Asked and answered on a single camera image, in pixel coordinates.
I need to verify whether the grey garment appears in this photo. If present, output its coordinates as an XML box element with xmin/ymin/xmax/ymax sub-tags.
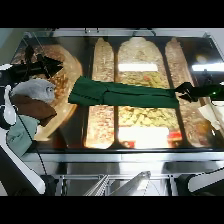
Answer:
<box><xmin>11</xmin><ymin>78</ymin><xmax>57</xmax><ymax>105</ymax></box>

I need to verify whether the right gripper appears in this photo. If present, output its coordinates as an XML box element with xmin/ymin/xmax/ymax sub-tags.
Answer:
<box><xmin>174</xmin><ymin>81</ymin><xmax>202</xmax><ymax>103</ymax></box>

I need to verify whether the dark green garment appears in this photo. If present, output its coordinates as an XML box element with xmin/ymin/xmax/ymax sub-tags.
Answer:
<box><xmin>67</xmin><ymin>75</ymin><xmax>181</xmax><ymax>110</ymax></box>

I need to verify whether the cream garment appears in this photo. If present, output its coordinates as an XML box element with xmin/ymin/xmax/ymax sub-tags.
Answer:
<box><xmin>197</xmin><ymin>101</ymin><xmax>224</xmax><ymax>132</ymax></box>

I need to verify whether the pale green garment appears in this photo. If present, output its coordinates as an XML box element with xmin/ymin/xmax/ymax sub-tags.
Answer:
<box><xmin>6</xmin><ymin>114</ymin><xmax>41</xmax><ymax>158</ymax></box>

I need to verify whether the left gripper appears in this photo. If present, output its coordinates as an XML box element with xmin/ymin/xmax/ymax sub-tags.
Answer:
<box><xmin>34</xmin><ymin>54</ymin><xmax>65</xmax><ymax>80</ymax></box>

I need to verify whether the black cable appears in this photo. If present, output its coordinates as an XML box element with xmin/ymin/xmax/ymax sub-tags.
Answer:
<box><xmin>15</xmin><ymin>109</ymin><xmax>48</xmax><ymax>176</ymax></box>

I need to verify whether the brown garment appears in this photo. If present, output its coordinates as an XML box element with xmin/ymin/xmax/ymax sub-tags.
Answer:
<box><xmin>9</xmin><ymin>94</ymin><xmax>58</xmax><ymax>127</ymax></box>

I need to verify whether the silver frame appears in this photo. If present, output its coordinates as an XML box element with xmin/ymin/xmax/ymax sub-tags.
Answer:
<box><xmin>20</xmin><ymin>27</ymin><xmax>224</xmax><ymax>197</ymax></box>

